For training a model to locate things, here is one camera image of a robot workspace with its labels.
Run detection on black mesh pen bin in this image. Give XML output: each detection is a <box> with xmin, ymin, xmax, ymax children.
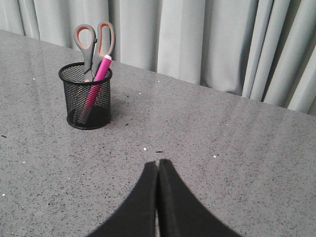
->
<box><xmin>59</xmin><ymin>62</ymin><xmax>113</xmax><ymax>130</ymax></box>

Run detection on pink highlighter pen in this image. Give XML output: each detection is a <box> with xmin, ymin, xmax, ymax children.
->
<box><xmin>79</xmin><ymin>55</ymin><xmax>112</xmax><ymax>123</ymax></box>

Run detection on grey orange scissors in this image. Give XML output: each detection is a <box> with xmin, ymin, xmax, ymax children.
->
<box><xmin>73</xmin><ymin>22</ymin><xmax>115</xmax><ymax>82</ymax></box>

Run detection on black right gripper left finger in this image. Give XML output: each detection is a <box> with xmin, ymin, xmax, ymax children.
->
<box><xmin>88</xmin><ymin>162</ymin><xmax>158</xmax><ymax>237</ymax></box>

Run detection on grey curtain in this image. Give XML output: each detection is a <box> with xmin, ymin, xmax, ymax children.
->
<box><xmin>0</xmin><ymin>0</ymin><xmax>316</xmax><ymax>115</ymax></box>

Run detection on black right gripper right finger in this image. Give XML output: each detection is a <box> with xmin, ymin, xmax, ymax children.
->
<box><xmin>157</xmin><ymin>159</ymin><xmax>240</xmax><ymax>237</ymax></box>

